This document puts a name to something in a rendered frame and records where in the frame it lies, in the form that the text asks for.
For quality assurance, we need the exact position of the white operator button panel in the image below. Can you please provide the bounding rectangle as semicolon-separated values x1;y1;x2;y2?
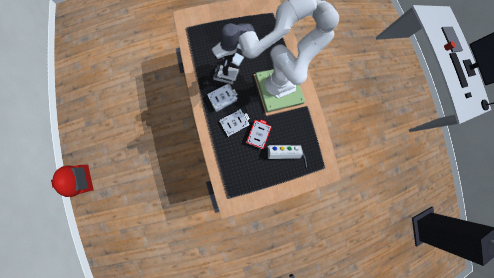
268;145;305;159

